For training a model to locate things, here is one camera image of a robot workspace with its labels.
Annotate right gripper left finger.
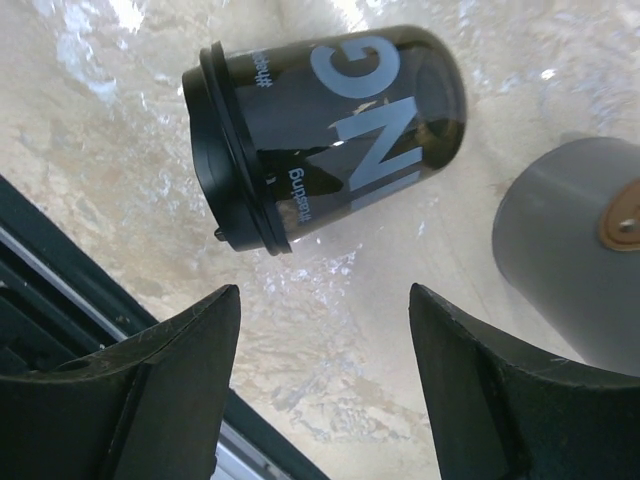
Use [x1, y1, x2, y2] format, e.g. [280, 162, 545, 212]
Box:
[1, 285, 240, 479]

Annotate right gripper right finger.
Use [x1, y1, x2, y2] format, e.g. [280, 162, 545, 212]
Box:
[409, 283, 639, 479]

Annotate dark coffee cup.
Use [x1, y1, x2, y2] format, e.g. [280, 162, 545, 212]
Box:
[227, 25, 467, 240]

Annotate grey straw holder cup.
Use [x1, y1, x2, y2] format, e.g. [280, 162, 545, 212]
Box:
[492, 137, 639, 376]

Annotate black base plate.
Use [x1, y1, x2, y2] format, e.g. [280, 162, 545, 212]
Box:
[1, 181, 322, 479]

